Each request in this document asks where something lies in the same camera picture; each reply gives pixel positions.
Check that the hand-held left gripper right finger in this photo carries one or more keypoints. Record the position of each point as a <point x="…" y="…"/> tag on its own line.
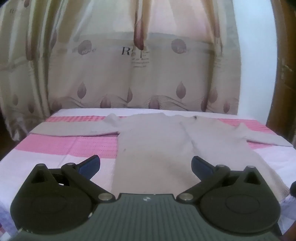
<point x="201" y="168"/>

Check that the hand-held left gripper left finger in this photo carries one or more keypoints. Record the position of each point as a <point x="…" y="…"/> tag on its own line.
<point x="89" y="167"/>

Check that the beige knit sweater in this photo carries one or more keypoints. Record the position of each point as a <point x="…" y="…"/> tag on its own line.
<point x="157" y="143"/>

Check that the pink checked bed sheet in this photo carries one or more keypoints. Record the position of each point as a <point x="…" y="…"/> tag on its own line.
<point x="69" y="144"/>

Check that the beige leaf print curtain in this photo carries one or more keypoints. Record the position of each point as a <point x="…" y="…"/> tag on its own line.
<point x="111" y="69"/>

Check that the brown wooden door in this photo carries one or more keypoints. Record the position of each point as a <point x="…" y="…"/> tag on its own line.
<point x="283" y="97"/>

